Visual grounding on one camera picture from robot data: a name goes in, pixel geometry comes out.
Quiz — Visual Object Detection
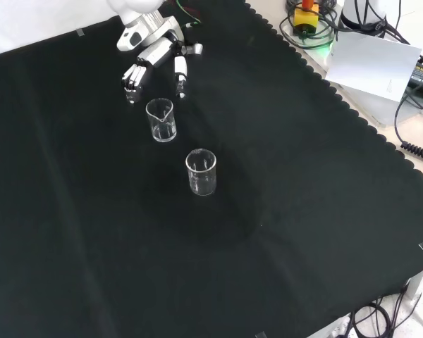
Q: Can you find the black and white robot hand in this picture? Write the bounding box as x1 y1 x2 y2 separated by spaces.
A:
121 37 204 105

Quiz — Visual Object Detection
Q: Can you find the clear glass beaker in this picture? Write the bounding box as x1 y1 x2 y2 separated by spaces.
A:
185 148 218 196
145 98 178 144

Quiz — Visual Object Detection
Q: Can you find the yellow stop button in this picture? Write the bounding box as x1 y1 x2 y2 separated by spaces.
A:
293 0 320 37

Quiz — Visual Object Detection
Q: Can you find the black bench cloth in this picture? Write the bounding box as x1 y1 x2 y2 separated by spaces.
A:
0 0 423 338

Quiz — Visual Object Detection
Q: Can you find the white wrist camera shell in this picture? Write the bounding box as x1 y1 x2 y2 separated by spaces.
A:
116 27 146 52

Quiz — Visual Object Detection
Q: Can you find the green cable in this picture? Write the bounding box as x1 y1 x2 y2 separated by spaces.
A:
175 0 202 28

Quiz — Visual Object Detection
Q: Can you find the black cable bundle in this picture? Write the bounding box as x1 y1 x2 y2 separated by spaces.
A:
279 0 341 51
350 287 423 338

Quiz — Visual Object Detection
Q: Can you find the black coiled cable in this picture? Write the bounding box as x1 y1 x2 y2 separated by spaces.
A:
393 93 423 162

